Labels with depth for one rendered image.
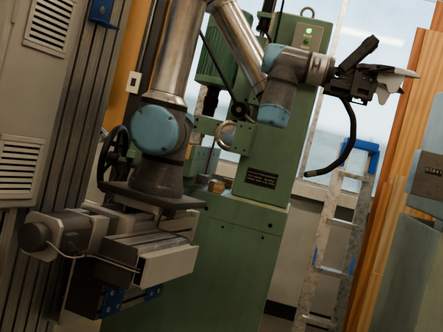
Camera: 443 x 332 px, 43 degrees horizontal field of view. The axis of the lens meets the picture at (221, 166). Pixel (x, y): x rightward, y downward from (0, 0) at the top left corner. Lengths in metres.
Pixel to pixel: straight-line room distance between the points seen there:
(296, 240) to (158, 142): 2.35
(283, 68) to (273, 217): 0.83
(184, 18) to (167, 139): 0.29
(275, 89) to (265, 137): 0.82
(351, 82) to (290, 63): 0.15
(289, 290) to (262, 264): 1.58
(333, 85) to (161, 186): 0.50
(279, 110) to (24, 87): 0.56
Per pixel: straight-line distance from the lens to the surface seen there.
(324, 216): 2.85
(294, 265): 3.62
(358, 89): 1.35
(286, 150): 2.15
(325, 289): 3.66
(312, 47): 2.12
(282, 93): 1.34
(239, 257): 2.08
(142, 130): 1.34
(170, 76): 1.36
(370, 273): 3.29
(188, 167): 1.99
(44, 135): 1.23
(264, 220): 2.05
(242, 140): 2.07
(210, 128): 2.25
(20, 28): 1.13
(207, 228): 2.08
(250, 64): 1.48
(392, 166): 3.44
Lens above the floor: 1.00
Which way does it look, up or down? 3 degrees down
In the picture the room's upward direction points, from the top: 14 degrees clockwise
